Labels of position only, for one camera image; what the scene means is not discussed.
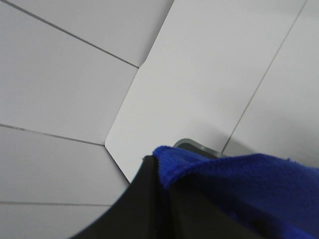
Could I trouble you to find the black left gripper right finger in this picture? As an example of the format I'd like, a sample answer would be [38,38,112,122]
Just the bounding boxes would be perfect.
[168,183,252,239]

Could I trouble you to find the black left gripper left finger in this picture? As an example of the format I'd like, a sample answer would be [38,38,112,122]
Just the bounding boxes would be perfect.
[73,156,174,239]

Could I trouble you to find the blue microfibre towel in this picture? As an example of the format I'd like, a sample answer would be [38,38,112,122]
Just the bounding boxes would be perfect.
[153,146,319,239]

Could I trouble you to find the grey perforated plastic basket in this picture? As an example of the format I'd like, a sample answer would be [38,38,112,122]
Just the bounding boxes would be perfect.
[173,138,226,159]

